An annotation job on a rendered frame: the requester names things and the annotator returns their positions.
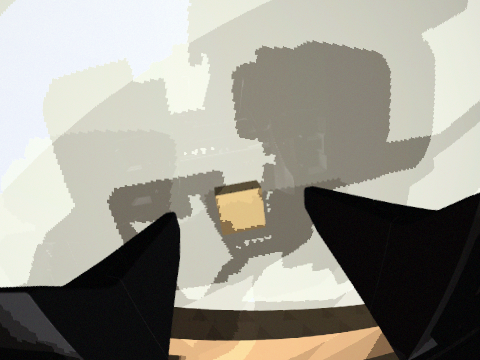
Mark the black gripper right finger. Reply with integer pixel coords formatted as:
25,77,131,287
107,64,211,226
304,187,480,360

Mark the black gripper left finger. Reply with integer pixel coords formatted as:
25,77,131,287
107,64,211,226
0,212,181,360

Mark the tan puzzle board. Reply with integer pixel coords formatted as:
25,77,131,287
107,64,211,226
168,304,399,360

